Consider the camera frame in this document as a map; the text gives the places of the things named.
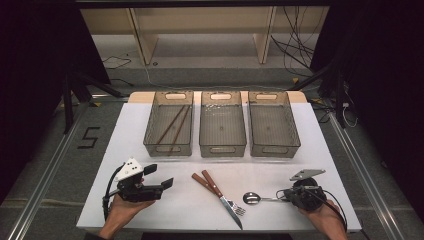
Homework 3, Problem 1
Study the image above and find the silver metal spoon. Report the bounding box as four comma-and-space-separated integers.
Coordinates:
242, 191, 288, 206

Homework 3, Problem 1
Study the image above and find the wooden handled fork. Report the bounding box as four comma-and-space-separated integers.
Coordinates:
190, 172, 247, 217

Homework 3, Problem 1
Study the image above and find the white mat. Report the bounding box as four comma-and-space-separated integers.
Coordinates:
75, 101, 363, 233

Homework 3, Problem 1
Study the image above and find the black metal stand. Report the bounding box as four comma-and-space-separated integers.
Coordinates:
287, 62, 348, 129
60, 71, 125, 135

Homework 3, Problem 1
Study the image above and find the person's left hand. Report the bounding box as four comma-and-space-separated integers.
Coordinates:
107, 191, 156, 232

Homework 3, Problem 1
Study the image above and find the smoky clear plastic bin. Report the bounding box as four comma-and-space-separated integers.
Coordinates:
247, 90, 302, 159
143, 90, 195, 158
198, 90, 248, 158

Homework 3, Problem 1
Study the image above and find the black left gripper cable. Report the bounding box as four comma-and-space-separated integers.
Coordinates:
101, 165, 125, 222

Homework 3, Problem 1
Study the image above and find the silver metal floor rail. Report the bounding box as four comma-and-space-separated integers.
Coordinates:
6, 106, 88, 240
328, 112, 407, 240

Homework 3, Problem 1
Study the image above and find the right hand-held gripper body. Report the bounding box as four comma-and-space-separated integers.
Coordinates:
283, 168, 328, 212

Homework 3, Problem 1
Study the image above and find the white cable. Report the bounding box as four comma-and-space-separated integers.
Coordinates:
341, 101, 359, 129

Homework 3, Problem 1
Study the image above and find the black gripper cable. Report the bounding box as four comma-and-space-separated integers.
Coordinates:
101, 165, 125, 222
313, 185, 349, 232

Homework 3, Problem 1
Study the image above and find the wooden handled knife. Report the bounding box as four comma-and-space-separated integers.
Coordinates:
200, 169, 244, 231

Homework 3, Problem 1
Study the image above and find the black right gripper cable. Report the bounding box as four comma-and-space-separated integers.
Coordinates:
313, 185, 349, 232

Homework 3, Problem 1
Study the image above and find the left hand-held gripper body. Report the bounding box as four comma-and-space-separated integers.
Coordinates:
114, 157, 166, 204

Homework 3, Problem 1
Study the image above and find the bundle of black cables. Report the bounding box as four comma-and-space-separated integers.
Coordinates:
269, 6, 317, 78

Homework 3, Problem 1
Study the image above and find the thin black floor cable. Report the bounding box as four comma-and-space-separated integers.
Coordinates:
100, 54, 133, 71

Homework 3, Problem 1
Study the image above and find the light wooden bench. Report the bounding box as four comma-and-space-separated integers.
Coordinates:
79, 6, 329, 66

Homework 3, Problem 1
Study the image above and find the dark curtain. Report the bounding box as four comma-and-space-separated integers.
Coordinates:
309, 0, 424, 214
0, 0, 112, 204

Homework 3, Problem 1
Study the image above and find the person's right hand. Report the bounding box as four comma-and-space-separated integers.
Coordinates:
298, 199, 348, 240

